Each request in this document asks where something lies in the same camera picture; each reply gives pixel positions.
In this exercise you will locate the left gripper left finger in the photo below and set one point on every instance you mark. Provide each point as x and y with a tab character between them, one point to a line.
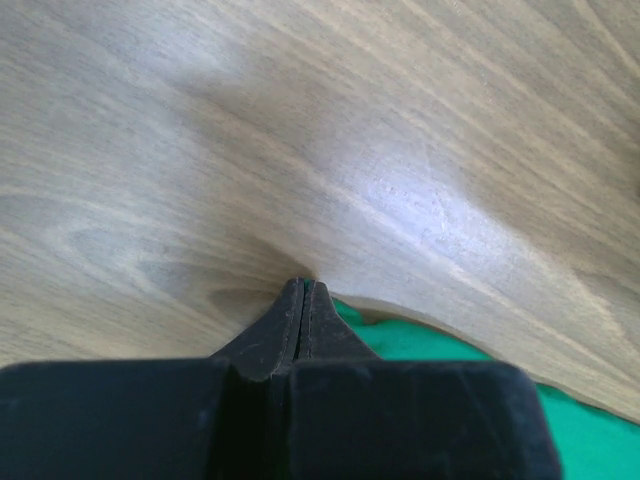
198	418

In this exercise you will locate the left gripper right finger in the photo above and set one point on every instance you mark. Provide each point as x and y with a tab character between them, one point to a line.
351	415

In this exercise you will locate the green t shirt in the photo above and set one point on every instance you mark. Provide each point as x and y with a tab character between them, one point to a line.
592	444

